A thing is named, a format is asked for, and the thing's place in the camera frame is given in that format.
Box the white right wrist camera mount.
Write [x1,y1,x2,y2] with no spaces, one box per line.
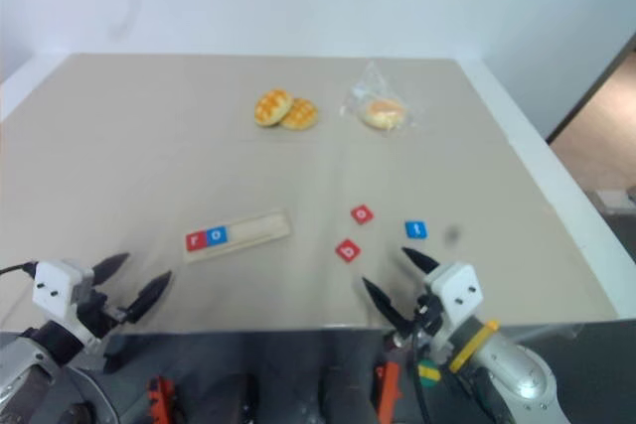
[421,260,486,347]

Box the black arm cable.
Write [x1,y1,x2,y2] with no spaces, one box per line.
[407,319,434,424]
[0,261,39,277]

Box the orange and black tool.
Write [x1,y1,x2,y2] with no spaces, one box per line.
[147,376,177,424]
[375,361,403,423]

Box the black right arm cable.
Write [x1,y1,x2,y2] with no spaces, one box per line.
[407,319,434,424]

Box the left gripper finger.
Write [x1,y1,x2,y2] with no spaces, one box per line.
[121,270,174,325]
[91,251,132,287]

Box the blue letter tile t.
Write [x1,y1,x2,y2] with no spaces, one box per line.
[403,219,429,240]

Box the red letter tile o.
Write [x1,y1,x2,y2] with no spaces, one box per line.
[350,204,377,225]

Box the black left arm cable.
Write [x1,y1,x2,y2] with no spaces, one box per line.
[0,261,39,277]

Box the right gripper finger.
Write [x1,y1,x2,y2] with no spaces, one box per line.
[400,246,442,277]
[361,276,414,337]

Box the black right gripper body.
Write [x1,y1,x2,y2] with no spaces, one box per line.
[390,293,449,361]

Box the blue letter tile O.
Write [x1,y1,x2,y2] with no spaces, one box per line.
[205,226,230,248]

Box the plastic bag with bread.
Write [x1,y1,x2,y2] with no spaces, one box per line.
[361,99,405,130]

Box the wooden letter tray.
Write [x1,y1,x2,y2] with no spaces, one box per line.
[182,210,292,265]

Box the cardboard box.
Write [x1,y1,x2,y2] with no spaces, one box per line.
[593,189,636,214]

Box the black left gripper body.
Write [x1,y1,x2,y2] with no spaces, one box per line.
[73,278,131,342]

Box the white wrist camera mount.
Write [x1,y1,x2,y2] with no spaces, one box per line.
[421,260,486,347]
[32,259,105,349]

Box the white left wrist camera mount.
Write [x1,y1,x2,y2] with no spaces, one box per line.
[32,259,105,349]

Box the golden checkered round bread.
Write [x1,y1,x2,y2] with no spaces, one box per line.
[280,97,320,132]
[253,89,293,129]

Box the clear plastic bag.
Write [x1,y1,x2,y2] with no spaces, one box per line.
[339,60,424,135]

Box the red letter tile b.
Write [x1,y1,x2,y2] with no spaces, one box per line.
[334,238,363,264]

